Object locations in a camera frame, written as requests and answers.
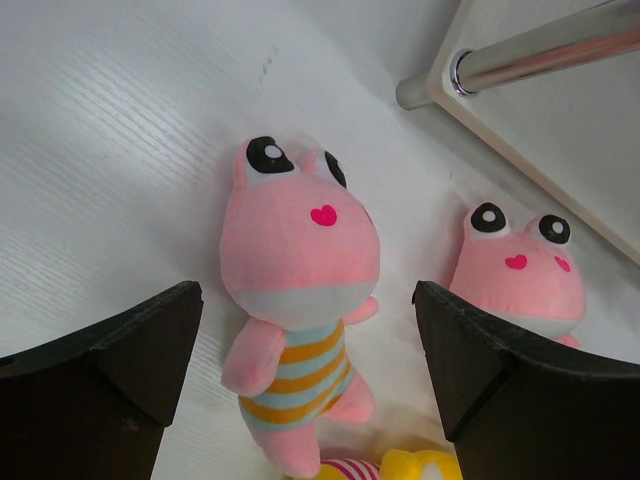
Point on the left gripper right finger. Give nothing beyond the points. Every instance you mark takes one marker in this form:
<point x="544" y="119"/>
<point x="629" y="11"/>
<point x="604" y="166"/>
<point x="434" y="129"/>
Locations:
<point x="516" y="405"/>

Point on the pink frog orange-striped shirt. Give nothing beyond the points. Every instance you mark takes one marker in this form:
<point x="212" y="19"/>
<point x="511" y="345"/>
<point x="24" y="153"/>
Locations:
<point x="301" y="256"/>

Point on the yellow frog lying sideways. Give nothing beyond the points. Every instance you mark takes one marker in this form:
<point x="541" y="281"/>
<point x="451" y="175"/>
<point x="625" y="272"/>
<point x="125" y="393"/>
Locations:
<point x="395" y="465"/>

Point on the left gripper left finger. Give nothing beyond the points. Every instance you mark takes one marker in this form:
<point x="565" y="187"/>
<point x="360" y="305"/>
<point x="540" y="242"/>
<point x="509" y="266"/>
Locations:
<point x="94" y="404"/>

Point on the white two-tier shelf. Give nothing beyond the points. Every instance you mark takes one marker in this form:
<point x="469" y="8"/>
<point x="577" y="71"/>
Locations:
<point x="553" y="86"/>

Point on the pink frog red polka-dot shirt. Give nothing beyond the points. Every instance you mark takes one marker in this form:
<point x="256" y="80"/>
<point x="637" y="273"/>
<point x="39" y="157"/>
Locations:
<point x="527" y="277"/>

